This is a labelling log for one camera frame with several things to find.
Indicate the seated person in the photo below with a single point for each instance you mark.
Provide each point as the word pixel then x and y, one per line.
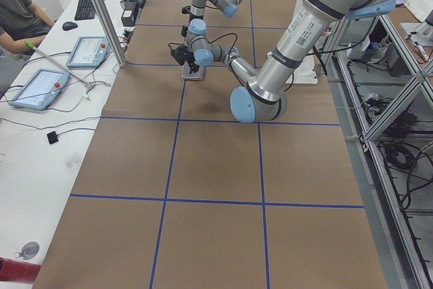
pixel 23 21

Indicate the black computer mouse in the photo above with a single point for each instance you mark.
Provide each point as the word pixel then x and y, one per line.
pixel 69 25

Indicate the teach pendant tablet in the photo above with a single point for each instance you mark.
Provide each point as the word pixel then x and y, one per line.
pixel 88 52
pixel 41 89

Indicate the blue tape line lengthwise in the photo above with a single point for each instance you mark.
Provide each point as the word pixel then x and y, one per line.
pixel 166 192

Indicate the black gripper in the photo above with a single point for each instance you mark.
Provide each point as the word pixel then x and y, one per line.
pixel 191 61
pixel 193 17

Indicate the far teach pendant tablet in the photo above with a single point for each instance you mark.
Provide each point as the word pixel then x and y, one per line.
pixel 88 52

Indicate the small black square pad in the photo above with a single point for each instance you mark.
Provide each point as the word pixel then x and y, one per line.
pixel 52 137

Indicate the black box with label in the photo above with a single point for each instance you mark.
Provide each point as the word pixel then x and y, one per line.
pixel 130 11

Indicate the near teach pendant tablet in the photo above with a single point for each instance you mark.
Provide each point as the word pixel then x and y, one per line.
pixel 41 89

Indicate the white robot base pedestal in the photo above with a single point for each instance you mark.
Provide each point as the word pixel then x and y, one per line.
pixel 305 74

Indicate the aluminium frame post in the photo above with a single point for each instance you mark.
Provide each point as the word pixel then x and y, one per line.
pixel 109 30

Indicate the blue tape line crosswise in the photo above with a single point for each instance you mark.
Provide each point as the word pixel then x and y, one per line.
pixel 218 121

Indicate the black keyboard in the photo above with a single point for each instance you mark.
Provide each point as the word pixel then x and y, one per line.
pixel 85 10

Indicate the pink and grey towel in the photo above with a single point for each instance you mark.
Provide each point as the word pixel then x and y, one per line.
pixel 197 74

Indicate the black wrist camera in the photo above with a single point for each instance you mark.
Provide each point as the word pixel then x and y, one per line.
pixel 178 54
pixel 186 9

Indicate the aluminium frame rack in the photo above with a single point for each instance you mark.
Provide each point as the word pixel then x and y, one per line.
pixel 381 76

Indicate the metal rod with green tip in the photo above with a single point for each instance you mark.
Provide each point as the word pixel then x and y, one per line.
pixel 59 65

